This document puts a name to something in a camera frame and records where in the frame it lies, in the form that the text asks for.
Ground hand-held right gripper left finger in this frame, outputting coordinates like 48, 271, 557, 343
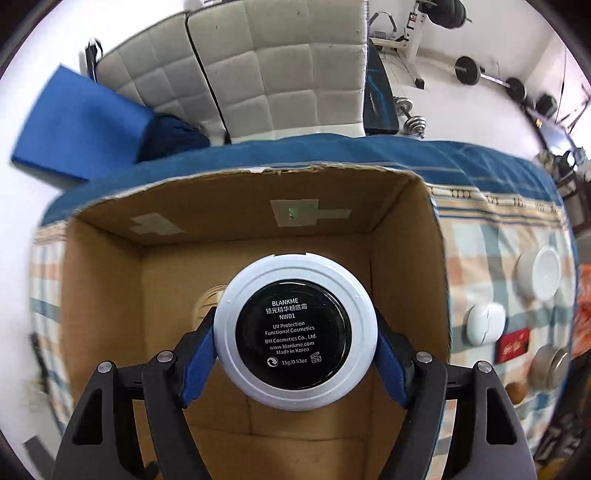
51, 307, 220, 480

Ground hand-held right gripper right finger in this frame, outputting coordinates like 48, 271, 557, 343
373, 307, 540, 480

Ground white round compact black label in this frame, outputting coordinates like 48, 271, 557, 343
215, 253, 382, 411

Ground white earbud case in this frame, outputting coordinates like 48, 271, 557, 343
464, 302, 507, 347

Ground brown cardboard box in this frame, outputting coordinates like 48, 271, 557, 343
65, 165, 452, 480

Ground brown walnut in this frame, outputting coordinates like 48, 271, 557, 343
505, 381, 529, 407

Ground silver metal tin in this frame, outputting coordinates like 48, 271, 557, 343
529, 344, 572, 393

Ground white round jar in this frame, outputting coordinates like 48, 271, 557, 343
515, 244, 563, 304

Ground red packet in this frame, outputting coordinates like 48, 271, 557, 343
496, 327, 530, 368

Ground plaid blanket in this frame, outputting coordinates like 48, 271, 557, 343
30, 134, 578, 462

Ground orange cloth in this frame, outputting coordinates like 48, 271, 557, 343
573, 295, 591, 357

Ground dark blue knitted cloth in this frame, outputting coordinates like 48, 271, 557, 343
136, 113, 213, 163

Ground chrome dumbbell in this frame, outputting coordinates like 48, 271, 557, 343
392, 95, 428, 139

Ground blue foam block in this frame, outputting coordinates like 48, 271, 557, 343
11, 65, 158, 185

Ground dark weight bench pad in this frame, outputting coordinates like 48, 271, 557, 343
362, 44, 400, 137

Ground white quilted cushion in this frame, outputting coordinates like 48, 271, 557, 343
187, 0, 370, 141
95, 14, 232, 145

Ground black barbell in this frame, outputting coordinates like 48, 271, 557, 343
455, 55, 527, 100

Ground white exercise machine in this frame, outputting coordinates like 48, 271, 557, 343
369, 0, 433, 90

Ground black weight plates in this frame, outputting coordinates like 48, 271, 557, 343
433, 0, 472, 28

